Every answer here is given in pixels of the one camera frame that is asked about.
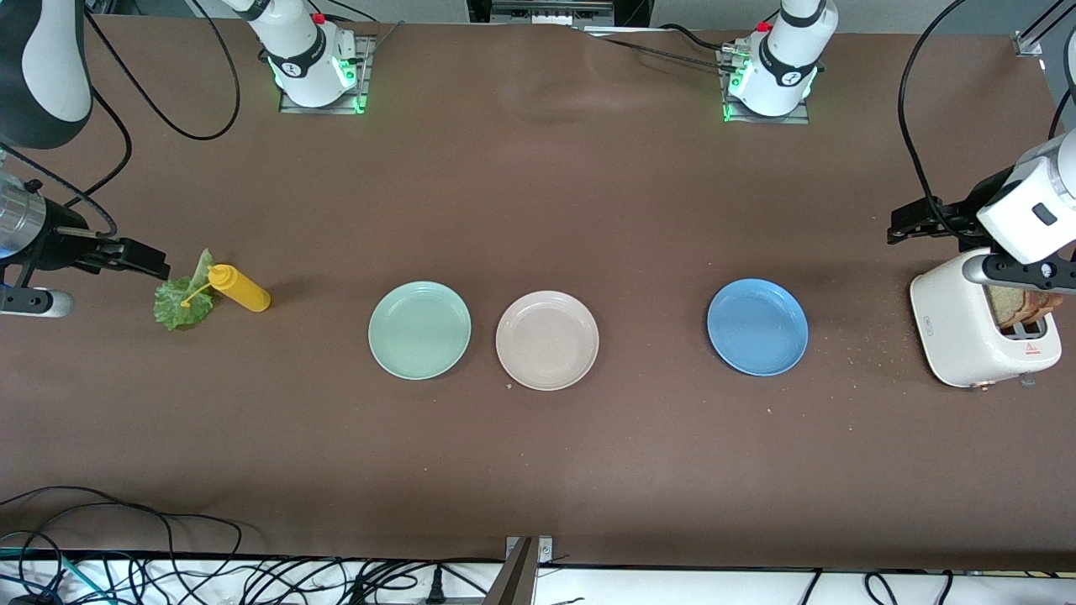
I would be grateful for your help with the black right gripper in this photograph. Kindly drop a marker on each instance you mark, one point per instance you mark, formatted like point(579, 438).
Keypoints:
point(57, 243)

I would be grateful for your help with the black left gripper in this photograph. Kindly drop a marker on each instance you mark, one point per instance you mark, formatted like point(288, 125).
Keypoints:
point(961, 215)

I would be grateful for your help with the green lettuce leaf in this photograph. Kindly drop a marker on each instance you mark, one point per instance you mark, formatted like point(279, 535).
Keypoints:
point(176, 307)

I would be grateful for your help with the yellow squeeze bottle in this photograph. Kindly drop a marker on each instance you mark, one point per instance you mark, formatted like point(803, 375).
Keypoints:
point(244, 292)

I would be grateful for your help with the blue plate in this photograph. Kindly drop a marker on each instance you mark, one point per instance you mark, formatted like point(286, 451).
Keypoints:
point(756, 328)

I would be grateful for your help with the mint green plate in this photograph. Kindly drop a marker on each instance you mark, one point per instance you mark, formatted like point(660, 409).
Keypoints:
point(420, 330)

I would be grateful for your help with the beige plate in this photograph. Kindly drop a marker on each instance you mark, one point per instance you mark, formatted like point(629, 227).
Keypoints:
point(546, 340)

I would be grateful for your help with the white two-slot toaster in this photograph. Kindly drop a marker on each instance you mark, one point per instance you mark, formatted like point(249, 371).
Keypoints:
point(950, 328)

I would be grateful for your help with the black power plug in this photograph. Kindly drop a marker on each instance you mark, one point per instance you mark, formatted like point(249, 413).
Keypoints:
point(436, 588)

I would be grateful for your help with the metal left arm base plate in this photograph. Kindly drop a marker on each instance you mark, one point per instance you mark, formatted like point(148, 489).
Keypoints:
point(769, 119)

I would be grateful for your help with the aluminium corner bracket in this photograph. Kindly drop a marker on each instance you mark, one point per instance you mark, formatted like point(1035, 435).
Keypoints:
point(1027, 44)

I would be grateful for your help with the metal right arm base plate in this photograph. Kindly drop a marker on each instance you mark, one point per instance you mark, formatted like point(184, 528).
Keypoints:
point(319, 110)

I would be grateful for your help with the black metal equipment frame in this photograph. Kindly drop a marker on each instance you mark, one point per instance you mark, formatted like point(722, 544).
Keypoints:
point(479, 10)

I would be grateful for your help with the grey metal post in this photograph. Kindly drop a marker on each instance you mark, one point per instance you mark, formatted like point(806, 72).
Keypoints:
point(514, 584)

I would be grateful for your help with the small metal table bracket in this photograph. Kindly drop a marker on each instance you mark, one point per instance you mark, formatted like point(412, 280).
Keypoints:
point(545, 550)

